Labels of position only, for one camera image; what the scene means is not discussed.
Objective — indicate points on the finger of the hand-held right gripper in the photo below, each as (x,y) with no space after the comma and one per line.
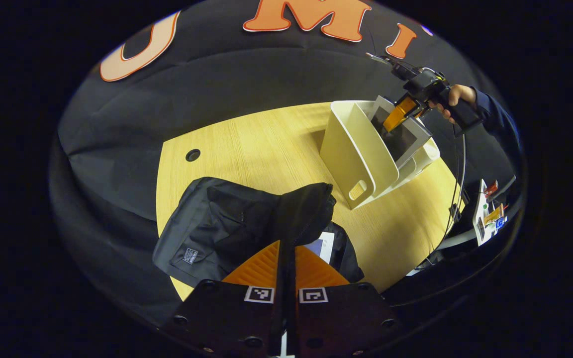
(400,113)

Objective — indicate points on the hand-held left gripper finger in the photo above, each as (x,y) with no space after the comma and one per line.
(292,303)
(282,303)

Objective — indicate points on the grey cover book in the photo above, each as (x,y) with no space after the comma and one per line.
(406,141)

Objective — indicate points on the white bookshelf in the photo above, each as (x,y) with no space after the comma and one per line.
(346,144)

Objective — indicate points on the blue cover book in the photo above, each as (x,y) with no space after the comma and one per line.
(322,246)

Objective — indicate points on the black schoolbag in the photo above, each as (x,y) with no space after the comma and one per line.
(217,223)

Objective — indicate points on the small electronics board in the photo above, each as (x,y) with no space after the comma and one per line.
(488,219)

